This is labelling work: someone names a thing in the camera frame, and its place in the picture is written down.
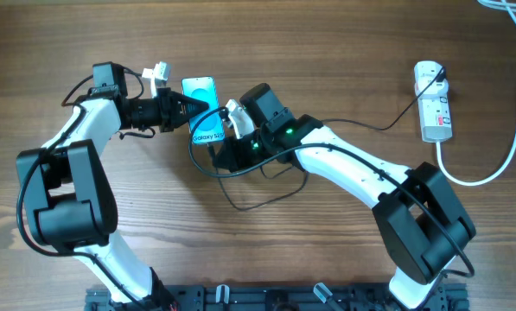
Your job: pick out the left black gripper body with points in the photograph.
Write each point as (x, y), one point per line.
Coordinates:
(153, 112)

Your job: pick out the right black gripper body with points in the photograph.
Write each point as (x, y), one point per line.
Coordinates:
(248, 150)

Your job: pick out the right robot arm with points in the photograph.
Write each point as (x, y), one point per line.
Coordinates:
(423, 224)

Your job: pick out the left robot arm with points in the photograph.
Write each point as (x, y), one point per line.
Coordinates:
(65, 206)

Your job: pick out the white power strip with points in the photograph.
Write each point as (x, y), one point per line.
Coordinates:
(431, 88)

